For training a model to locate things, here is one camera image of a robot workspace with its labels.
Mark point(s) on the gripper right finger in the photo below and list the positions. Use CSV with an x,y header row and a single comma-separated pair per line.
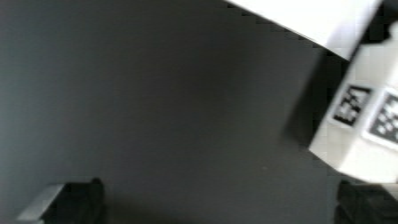
x,y
366,203

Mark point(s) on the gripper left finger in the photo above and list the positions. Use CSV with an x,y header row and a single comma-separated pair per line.
x,y
67,204

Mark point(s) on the white leg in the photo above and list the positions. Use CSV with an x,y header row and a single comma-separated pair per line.
x,y
355,140

